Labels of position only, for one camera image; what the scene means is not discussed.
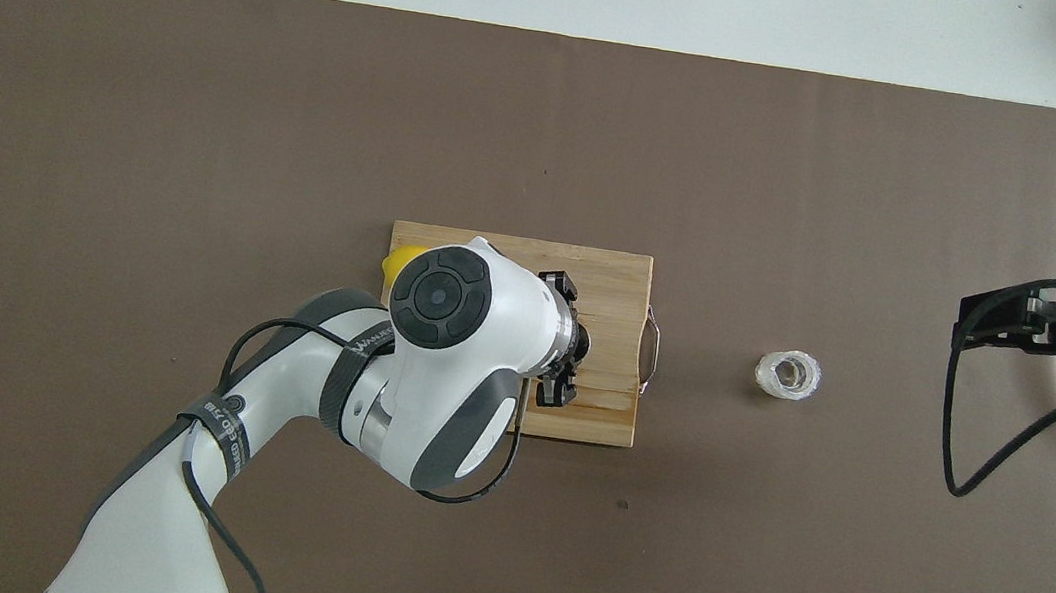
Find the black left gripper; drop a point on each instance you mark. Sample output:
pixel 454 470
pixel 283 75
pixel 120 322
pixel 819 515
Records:
pixel 573 342

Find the clear textured glass cup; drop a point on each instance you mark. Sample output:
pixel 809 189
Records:
pixel 788 375

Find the wooden cutting board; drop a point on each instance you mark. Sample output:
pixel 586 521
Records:
pixel 625 288

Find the yellow lemon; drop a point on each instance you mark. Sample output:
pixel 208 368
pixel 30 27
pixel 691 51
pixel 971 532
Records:
pixel 394 260

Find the brown paper table mat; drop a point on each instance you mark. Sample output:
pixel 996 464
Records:
pixel 210 96

